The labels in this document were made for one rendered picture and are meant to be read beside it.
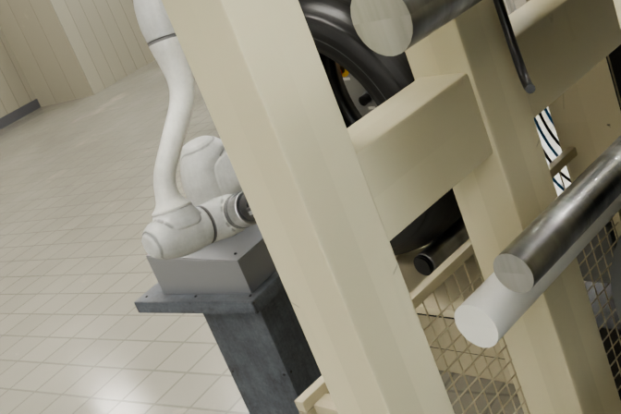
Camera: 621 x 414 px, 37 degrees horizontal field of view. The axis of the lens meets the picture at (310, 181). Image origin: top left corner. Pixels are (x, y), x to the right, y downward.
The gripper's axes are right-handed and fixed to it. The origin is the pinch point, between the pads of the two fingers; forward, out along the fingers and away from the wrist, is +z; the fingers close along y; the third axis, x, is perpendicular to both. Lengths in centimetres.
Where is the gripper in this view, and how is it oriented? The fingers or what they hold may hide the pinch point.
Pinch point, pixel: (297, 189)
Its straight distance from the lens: 211.5
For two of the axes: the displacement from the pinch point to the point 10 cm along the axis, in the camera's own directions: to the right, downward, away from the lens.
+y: 6.5, -4.8, 5.9
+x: 5.1, 8.5, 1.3
